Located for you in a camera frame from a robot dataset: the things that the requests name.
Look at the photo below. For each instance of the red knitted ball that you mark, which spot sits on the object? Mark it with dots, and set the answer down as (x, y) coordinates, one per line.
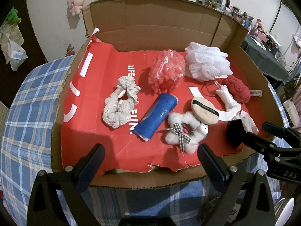
(237, 89)

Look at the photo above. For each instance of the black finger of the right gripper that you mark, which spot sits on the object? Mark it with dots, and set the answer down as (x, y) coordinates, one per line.
(291, 136)

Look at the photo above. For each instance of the black fluffy pompom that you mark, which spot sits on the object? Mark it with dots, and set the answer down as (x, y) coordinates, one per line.
(235, 132)

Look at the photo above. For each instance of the pink pig plush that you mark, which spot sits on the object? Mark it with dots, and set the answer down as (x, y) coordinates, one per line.
(75, 6)

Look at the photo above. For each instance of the dark green table cover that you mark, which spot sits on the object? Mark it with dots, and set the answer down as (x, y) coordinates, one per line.
(265, 60)

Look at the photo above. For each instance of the white lace scrunchie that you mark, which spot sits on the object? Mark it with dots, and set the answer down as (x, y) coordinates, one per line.
(119, 105)

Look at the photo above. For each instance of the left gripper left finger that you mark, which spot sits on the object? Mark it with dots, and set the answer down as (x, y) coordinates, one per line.
(44, 205)

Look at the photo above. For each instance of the blue fabric roll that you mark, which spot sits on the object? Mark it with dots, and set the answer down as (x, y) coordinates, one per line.
(161, 108)

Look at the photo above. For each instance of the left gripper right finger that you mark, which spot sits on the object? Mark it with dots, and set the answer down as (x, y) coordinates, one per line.
(257, 206)

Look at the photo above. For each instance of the white mesh bath pouf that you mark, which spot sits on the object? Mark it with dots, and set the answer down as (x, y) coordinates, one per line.
(204, 63)

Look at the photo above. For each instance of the green dinosaur plush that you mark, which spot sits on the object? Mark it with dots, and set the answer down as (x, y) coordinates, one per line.
(12, 17)

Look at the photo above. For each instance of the blue plaid tablecloth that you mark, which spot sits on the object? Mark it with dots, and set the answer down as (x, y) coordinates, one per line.
(25, 150)

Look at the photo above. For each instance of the white fluffy scrunchie with bow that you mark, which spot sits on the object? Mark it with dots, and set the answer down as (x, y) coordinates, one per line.
(185, 131)

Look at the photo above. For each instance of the beige powder puff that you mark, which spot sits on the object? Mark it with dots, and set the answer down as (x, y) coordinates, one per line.
(204, 111)

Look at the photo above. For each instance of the white mesh cloth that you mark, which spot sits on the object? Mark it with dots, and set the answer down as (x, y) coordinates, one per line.
(237, 113)

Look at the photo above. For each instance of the white plastic bag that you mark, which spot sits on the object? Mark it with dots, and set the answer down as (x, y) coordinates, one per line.
(17, 55)

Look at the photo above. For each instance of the red mesh bath pouf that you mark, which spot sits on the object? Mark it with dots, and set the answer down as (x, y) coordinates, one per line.
(167, 72)

